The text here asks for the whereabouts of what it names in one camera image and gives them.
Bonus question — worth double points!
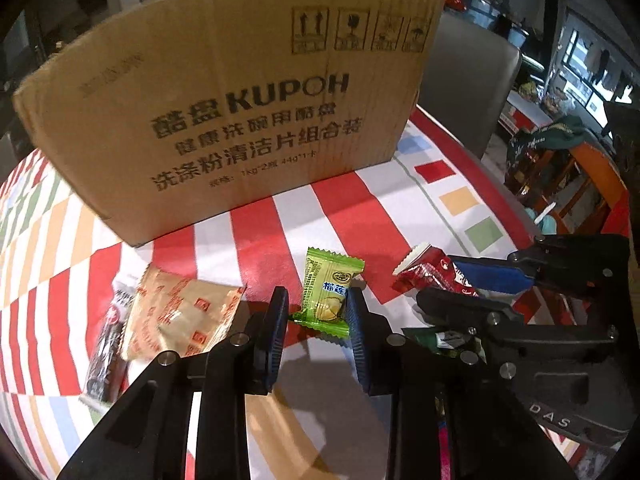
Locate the red candy packet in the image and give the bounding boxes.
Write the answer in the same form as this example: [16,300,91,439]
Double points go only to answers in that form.
[393,243,478,297]

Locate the green candy packet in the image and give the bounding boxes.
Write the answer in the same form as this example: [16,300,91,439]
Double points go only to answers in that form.
[290,247,366,339]

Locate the pink snack packet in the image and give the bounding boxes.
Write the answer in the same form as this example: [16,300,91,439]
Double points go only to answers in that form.
[438,422,450,480]

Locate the dark green snack packet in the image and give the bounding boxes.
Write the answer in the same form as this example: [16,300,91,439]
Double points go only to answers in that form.
[402,326,480,358]

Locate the dark haw roll snack pack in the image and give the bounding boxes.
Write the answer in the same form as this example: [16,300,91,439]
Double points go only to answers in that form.
[80,274,137,414]

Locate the orange wooden stool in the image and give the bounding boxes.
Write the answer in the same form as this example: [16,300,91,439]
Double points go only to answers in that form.
[504,127,626,234]

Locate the gold biscuit packet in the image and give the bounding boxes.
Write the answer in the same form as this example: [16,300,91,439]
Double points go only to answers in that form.
[120,264,245,362]

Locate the colourful checked tablecloth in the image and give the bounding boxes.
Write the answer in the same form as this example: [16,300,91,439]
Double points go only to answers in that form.
[1,110,536,479]

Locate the grey chair right side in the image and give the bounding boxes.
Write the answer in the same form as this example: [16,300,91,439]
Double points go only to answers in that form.
[418,13,521,157]

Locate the brown cardboard box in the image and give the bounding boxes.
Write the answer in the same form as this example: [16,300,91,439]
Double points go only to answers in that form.
[13,0,444,246]

